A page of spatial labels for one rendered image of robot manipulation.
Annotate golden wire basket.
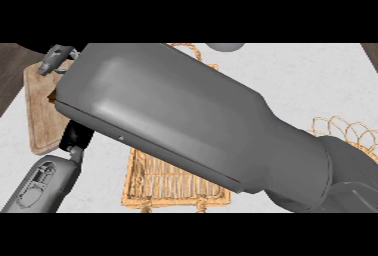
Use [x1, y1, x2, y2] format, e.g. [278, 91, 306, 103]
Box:
[305, 115, 378, 165]

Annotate grey round object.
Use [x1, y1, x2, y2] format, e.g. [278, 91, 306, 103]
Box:
[206, 43, 247, 53]

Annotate grey metal faucet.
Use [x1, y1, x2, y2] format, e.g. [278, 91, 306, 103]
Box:
[38, 43, 82, 76]

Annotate woven straw placemat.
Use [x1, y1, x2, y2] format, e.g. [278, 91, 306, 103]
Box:
[120, 43, 233, 214]

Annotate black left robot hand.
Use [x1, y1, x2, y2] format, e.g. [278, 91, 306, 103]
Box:
[58, 119, 97, 152]

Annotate wooden cutting board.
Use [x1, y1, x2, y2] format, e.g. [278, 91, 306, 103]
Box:
[23, 59, 76, 157]

